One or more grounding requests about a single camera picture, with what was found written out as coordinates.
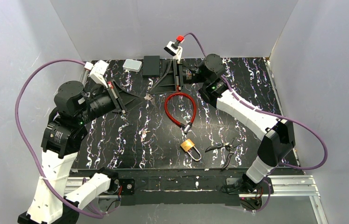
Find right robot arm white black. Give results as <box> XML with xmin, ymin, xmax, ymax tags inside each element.
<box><xmin>151</xmin><ymin>54</ymin><xmax>296</xmax><ymax>189</ymax></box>

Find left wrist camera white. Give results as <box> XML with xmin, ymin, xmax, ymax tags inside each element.
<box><xmin>84</xmin><ymin>60</ymin><xmax>108</xmax><ymax>89</ymax></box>

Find black box left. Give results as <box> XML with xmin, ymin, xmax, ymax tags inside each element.
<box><xmin>142</xmin><ymin>56</ymin><xmax>160</xmax><ymax>78</ymax></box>

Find red cable bike lock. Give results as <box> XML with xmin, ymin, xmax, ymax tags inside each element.
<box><xmin>164</xmin><ymin>92</ymin><xmax>198</xmax><ymax>134</ymax></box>

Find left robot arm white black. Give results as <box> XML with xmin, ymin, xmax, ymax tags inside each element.
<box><xmin>18</xmin><ymin>80</ymin><xmax>143</xmax><ymax>224</ymax></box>

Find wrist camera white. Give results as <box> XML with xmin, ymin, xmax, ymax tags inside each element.
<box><xmin>164</xmin><ymin>35</ymin><xmax>184</xmax><ymax>62</ymax></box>
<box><xmin>84</xmin><ymin>60</ymin><xmax>108</xmax><ymax>89</ymax></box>

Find brass padlock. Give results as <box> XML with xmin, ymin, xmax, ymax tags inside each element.
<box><xmin>180</xmin><ymin>139</ymin><xmax>202</xmax><ymax>161</ymax></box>

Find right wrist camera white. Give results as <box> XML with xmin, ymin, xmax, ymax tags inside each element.
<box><xmin>164</xmin><ymin>35</ymin><xmax>184</xmax><ymax>62</ymax></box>

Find silver key bunch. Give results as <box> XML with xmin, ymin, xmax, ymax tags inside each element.
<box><xmin>144</xmin><ymin>93</ymin><xmax>158</xmax><ymax>109</ymax></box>

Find white rectangular box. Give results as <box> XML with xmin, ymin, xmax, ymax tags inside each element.
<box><xmin>123</xmin><ymin>59</ymin><xmax>142</xmax><ymax>72</ymax></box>

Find black pliers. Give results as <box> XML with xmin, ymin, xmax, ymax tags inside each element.
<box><xmin>205</xmin><ymin>138</ymin><xmax>239</xmax><ymax>171</ymax></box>

